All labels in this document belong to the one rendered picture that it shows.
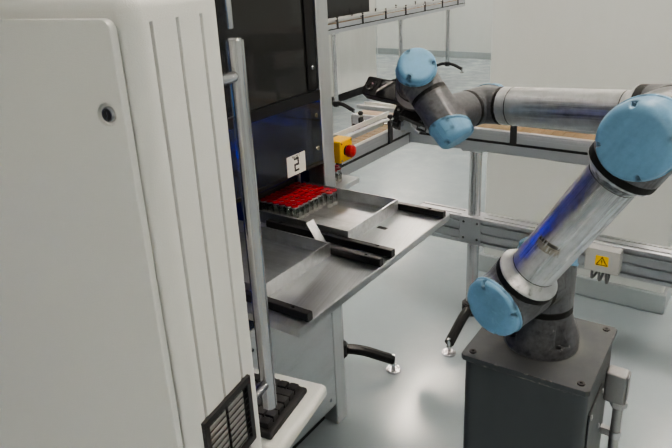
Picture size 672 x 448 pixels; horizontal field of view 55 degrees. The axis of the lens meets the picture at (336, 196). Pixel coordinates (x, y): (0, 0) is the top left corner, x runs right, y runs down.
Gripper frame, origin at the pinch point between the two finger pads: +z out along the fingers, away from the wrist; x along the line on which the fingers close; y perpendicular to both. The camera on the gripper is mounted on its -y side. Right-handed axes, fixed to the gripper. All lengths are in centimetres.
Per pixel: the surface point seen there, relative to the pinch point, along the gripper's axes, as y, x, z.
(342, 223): -5.7, -25.3, 27.3
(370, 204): -2.3, -15.2, 38.8
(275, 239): -18.5, -37.8, 17.6
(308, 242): -9.4, -35.2, 12.1
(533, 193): 53, 43, 159
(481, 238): 36, 4, 117
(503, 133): 26, 39, 87
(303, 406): 10, -66, -25
